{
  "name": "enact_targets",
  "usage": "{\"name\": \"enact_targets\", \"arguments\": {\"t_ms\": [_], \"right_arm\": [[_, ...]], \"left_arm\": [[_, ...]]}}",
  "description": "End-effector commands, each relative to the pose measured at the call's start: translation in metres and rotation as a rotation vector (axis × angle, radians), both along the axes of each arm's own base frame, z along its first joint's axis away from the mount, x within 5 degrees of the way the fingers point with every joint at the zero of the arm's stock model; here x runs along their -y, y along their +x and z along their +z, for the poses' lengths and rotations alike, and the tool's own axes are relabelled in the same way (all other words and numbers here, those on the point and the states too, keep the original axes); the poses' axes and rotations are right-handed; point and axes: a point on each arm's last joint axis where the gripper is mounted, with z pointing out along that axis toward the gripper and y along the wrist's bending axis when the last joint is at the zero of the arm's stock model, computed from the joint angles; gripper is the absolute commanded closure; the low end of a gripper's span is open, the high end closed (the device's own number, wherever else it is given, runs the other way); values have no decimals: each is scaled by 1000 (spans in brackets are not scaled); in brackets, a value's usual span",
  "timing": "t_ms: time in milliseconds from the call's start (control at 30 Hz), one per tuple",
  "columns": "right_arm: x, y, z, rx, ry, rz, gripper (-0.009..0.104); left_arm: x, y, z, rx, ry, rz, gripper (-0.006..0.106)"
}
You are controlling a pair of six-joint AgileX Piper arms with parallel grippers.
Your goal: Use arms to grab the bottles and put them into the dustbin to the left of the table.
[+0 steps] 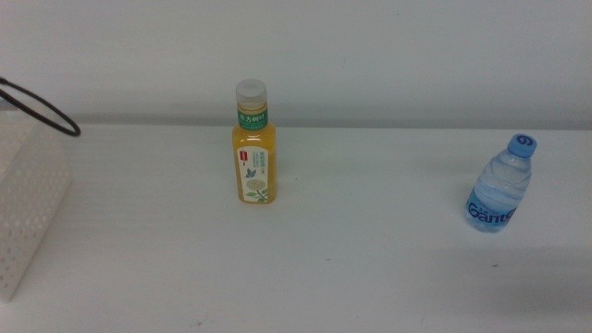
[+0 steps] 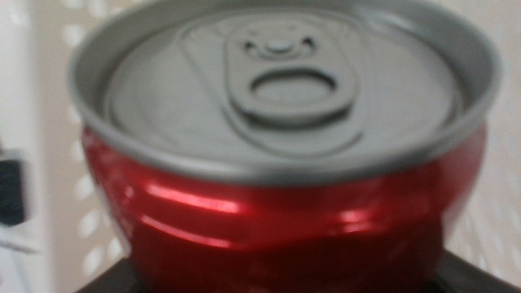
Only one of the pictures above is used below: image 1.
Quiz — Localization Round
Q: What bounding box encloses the thick black camera cable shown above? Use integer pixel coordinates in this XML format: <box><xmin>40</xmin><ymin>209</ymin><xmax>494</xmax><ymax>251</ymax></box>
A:
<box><xmin>0</xmin><ymin>76</ymin><xmax>82</xmax><ymax>138</ymax></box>

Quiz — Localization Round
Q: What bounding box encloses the white perforated plastic basket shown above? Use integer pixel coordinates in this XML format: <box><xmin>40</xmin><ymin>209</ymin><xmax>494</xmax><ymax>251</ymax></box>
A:
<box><xmin>0</xmin><ymin>109</ymin><xmax>73</xmax><ymax>302</ymax></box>

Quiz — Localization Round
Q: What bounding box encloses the clear water bottle blue cap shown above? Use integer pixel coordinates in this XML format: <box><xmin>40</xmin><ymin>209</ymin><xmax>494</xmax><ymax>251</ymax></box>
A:
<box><xmin>463</xmin><ymin>133</ymin><xmax>538</xmax><ymax>234</ymax></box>

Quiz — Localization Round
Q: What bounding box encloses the yellow tea bottle white cap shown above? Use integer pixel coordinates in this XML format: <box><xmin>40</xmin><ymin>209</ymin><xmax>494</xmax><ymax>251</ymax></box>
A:
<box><xmin>231</xmin><ymin>79</ymin><xmax>278</xmax><ymax>205</ymax></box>

